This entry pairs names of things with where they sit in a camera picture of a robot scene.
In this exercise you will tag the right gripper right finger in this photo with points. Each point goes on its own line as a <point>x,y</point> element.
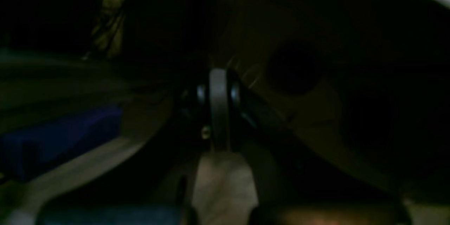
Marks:
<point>294,185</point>

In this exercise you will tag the blue box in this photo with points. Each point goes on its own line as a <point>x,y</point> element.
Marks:
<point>30,152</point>

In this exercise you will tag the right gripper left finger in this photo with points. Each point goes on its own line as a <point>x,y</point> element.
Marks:
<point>155,185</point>

